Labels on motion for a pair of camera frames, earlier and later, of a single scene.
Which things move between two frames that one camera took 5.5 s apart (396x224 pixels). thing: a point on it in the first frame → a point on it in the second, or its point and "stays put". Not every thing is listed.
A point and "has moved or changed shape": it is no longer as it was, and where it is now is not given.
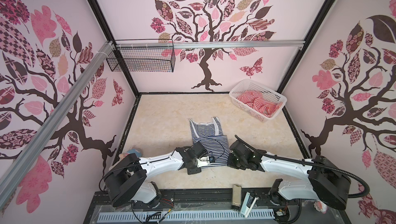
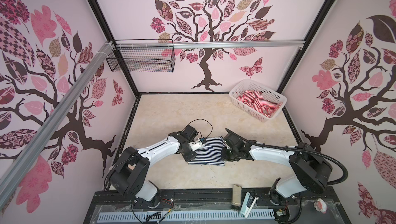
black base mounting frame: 220,200 stays put
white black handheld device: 248,203 stays put
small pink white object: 320,206 stays put
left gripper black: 197,171 → 191,157
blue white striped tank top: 211,137 has moved or changed shape
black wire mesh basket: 142,60 stays put
